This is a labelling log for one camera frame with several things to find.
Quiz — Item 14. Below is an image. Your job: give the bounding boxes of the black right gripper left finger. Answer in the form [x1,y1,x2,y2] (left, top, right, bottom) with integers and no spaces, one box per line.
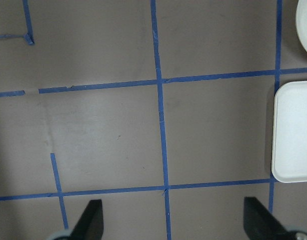
[69,199,104,240]

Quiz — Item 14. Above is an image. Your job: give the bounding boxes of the white square tray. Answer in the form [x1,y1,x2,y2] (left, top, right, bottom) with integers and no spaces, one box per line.
[271,81,307,183]

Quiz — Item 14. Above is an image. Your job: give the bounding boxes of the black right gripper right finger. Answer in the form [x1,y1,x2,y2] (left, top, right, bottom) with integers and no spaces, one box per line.
[243,197,290,240]

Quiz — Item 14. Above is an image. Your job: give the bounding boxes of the cream round plate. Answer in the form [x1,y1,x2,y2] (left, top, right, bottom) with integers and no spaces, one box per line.
[295,0,307,52]

